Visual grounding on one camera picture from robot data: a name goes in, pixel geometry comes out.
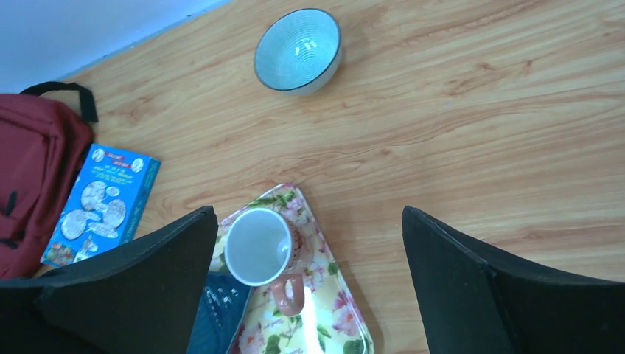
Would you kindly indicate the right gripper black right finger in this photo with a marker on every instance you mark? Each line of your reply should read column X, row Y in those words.
column 476, row 298

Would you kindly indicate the blue puzzle box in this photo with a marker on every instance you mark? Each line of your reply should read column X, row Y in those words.
column 104, row 206

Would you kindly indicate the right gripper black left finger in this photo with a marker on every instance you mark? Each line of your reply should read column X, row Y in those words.
column 141, row 297

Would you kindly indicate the pale blue ceramic bowl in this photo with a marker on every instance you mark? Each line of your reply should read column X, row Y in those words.
column 300, row 52

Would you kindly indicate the dark blue pencil pouch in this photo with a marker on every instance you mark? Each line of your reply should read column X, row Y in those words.
column 221, row 310

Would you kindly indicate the pink mug white inside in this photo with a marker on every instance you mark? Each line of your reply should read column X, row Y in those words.
column 265, row 248

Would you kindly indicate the red student backpack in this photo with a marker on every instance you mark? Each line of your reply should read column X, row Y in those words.
column 45, row 135

